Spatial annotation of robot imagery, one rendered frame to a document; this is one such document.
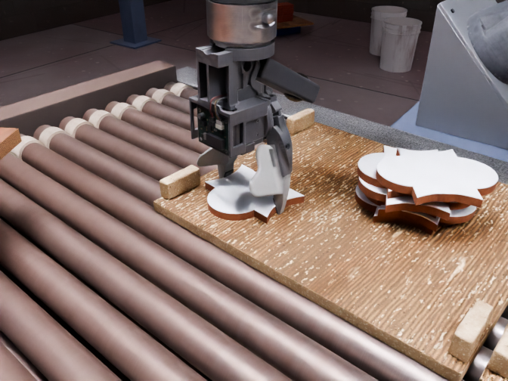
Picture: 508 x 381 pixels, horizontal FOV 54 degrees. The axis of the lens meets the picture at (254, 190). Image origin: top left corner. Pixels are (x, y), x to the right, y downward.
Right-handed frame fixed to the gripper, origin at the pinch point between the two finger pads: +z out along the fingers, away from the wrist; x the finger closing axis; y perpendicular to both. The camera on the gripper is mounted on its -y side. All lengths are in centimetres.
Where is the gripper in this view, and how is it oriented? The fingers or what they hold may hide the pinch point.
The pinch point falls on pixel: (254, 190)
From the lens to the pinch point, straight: 65.8
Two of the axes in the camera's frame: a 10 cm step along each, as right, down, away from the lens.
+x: 7.0, 3.8, -6.1
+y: -7.1, 3.5, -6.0
